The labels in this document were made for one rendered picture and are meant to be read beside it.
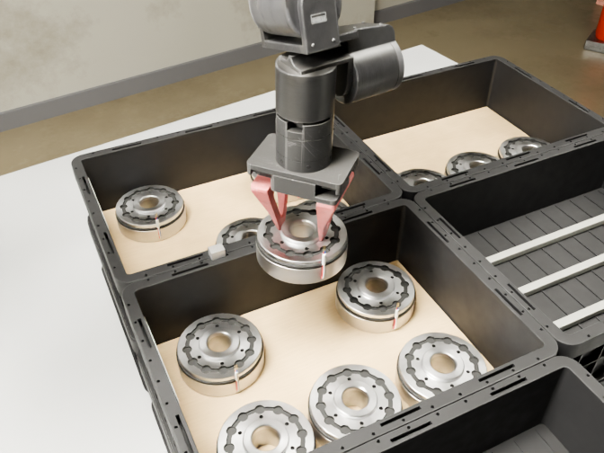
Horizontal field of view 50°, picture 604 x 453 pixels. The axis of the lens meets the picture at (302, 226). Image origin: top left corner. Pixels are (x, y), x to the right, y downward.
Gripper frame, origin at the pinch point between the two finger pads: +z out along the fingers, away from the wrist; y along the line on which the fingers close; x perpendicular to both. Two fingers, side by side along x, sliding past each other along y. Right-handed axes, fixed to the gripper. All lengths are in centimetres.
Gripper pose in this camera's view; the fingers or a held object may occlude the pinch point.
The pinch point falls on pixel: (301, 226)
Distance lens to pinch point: 71.5
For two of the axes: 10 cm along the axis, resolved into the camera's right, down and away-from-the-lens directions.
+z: -0.2, 7.7, 6.3
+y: -9.4, -2.4, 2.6
